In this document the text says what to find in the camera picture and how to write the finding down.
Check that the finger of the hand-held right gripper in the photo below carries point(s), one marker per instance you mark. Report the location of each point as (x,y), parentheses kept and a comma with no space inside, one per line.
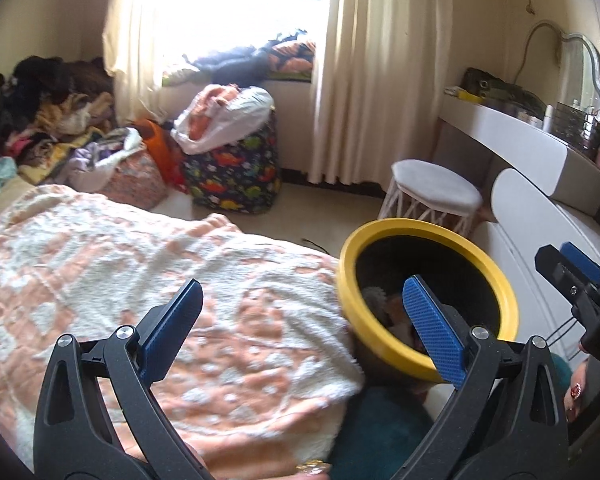
(582,265)
(555,272)

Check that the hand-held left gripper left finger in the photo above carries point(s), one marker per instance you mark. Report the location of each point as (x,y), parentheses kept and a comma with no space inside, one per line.
(175,330)

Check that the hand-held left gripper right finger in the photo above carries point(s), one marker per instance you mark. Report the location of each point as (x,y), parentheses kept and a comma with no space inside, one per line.
(432,325)

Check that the yellow-rimmed black trash bin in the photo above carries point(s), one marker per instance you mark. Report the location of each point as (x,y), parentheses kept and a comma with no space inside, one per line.
(430,260)

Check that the person's right hand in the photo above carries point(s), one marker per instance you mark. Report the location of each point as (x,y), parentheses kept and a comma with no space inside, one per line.
(580,375)

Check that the person's left hand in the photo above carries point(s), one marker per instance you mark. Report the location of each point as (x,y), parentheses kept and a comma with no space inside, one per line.
(312,470)

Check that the peach white blanket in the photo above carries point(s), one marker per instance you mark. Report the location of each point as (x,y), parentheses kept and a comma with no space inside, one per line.
(130,270)

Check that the white round stool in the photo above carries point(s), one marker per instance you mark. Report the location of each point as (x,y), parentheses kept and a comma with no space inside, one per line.
(435,182)

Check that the dark glitter organizer box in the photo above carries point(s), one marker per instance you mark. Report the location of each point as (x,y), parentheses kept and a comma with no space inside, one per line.
(575,122)

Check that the red bag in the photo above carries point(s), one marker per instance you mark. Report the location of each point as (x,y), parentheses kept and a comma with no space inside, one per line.
(180,180)

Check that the white bottle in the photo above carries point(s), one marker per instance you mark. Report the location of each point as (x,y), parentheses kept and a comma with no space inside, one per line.
(549,117)

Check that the floral fabric storage bag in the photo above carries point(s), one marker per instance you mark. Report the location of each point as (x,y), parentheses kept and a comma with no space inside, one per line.
(140,180)

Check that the dinosaur print storage basket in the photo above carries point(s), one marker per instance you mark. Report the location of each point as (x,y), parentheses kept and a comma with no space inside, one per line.
(235,170)

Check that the orange bag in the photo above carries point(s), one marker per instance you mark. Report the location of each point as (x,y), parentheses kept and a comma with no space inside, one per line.
(162,147)

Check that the vanity mirror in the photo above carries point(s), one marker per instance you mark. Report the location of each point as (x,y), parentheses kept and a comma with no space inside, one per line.
(580,75)

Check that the lavender white clothes bundle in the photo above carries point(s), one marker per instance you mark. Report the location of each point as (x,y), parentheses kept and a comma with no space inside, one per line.
(100,155)

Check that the camouflage bag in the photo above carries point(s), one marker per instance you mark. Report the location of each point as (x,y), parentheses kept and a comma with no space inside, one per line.
(500,87)

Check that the beige bed sheet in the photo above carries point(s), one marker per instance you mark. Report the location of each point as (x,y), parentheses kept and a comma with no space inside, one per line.
(10,195)

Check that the white bag of clothes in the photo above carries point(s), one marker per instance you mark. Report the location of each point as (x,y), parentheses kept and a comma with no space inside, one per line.
(240,110)

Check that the cream curtain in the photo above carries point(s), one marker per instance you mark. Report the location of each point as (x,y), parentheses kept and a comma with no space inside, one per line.
(130,35)
(380,85)

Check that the windowsill clothes pile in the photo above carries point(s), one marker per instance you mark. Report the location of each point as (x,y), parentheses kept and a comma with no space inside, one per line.
(240,57)

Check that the pile of dark clothes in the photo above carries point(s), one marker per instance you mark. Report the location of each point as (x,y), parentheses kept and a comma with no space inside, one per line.
(45,80)

